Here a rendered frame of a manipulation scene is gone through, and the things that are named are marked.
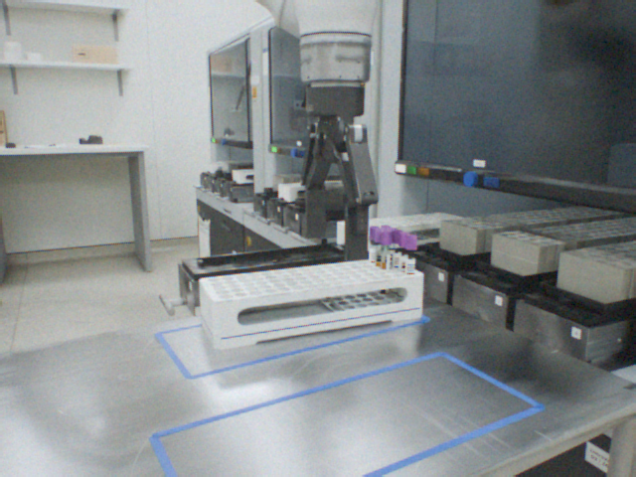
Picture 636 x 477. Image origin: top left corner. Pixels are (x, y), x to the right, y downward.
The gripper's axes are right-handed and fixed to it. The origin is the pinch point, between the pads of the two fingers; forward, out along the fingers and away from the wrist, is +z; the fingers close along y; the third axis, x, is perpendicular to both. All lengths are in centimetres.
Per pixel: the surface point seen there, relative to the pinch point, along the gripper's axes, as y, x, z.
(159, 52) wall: -388, 21, -66
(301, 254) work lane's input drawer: -40.3, 10.1, 12.8
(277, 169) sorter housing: -132, 34, 3
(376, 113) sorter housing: -60, 38, -17
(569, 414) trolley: 31.8, 10.5, 11.2
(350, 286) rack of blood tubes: 4.9, 0.2, 5.3
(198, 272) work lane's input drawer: -30.2, -13.9, 11.5
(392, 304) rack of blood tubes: 4.8, 6.6, 8.7
